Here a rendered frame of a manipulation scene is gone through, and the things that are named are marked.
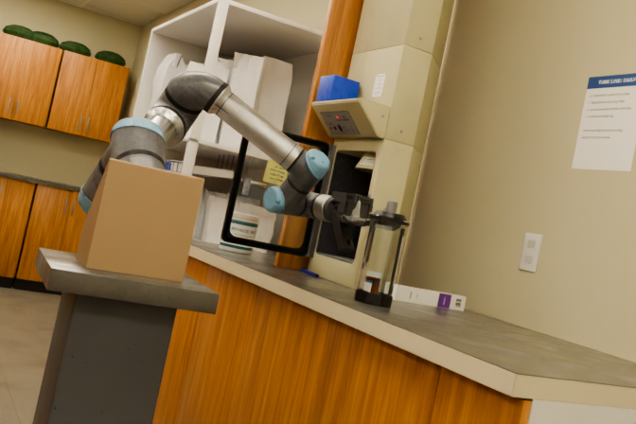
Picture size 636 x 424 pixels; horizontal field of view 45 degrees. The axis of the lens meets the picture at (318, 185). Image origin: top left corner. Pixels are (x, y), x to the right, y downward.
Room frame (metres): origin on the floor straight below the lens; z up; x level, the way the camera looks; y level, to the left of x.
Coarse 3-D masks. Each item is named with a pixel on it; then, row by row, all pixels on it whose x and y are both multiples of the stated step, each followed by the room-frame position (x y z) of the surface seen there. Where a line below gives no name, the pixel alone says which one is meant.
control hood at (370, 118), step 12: (324, 108) 2.51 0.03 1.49; (336, 108) 2.43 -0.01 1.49; (348, 108) 2.37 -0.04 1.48; (360, 108) 2.31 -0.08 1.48; (372, 108) 2.31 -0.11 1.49; (384, 108) 2.33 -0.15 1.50; (360, 120) 2.36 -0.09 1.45; (372, 120) 2.31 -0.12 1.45; (384, 120) 2.33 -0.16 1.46; (360, 132) 2.41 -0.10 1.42; (372, 132) 2.34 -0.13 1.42; (384, 132) 2.34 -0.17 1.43
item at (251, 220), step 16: (240, 144) 2.51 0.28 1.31; (304, 144) 2.57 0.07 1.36; (256, 160) 2.53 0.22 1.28; (272, 160) 2.54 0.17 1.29; (256, 176) 2.53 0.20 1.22; (272, 176) 2.55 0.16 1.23; (240, 192) 2.52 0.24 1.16; (256, 192) 2.54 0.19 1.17; (240, 208) 2.52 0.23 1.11; (256, 208) 2.54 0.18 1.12; (240, 224) 2.53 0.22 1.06; (256, 224) 2.54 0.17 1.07; (272, 224) 2.56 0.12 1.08; (288, 224) 2.58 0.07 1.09; (304, 224) 2.59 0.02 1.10; (272, 240) 2.56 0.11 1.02; (288, 240) 2.58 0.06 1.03
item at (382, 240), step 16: (384, 224) 1.95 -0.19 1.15; (400, 224) 1.94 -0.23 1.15; (368, 240) 1.97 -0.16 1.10; (384, 240) 1.95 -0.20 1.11; (368, 256) 1.96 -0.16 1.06; (384, 256) 1.95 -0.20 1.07; (368, 272) 1.95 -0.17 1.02; (384, 272) 1.95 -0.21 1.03; (368, 288) 1.95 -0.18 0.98; (384, 288) 1.95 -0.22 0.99
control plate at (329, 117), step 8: (328, 112) 2.49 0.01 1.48; (336, 112) 2.45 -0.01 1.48; (344, 112) 2.40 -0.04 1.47; (328, 120) 2.53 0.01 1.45; (336, 120) 2.48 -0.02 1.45; (344, 120) 2.44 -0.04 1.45; (352, 120) 2.39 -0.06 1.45; (328, 128) 2.56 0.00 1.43; (344, 128) 2.47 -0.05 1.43; (352, 128) 2.43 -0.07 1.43
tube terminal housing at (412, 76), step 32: (352, 64) 2.61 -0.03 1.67; (384, 64) 2.42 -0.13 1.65; (416, 64) 2.37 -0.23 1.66; (384, 96) 2.38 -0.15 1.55; (416, 96) 2.38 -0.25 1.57; (416, 128) 2.39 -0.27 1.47; (384, 160) 2.35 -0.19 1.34; (416, 160) 2.49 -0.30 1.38; (384, 192) 2.36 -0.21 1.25; (320, 224) 2.60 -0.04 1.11; (320, 256) 2.56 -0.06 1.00; (352, 288) 2.34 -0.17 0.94
